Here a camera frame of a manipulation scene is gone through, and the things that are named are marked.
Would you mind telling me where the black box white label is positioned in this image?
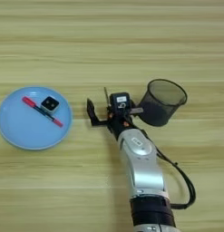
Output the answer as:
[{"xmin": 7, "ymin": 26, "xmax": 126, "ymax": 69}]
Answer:
[{"xmin": 109, "ymin": 92, "xmax": 131, "ymax": 114}]

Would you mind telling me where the blue round plate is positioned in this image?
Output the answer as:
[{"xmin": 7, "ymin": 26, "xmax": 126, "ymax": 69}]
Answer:
[{"xmin": 0, "ymin": 86, "xmax": 73, "ymax": 151}]

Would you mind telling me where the red marker pen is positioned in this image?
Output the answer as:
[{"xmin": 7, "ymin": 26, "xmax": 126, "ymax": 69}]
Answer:
[{"xmin": 21, "ymin": 95, "xmax": 64, "ymax": 129}]

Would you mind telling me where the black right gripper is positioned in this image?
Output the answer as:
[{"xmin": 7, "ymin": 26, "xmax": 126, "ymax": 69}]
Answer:
[{"xmin": 86, "ymin": 98, "xmax": 145, "ymax": 140}]

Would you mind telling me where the black mesh pen cup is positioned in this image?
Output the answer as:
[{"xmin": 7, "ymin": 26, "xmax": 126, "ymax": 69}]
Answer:
[{"xmin": 136, "ymin": 78, "xmax": 189, "ymax": 128}]

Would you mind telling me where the small black white cube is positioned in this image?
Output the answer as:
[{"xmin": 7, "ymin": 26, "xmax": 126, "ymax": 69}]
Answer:
[{"xmin": 40, "ymin": 95, "xmax": 61, "ymax": 115}]

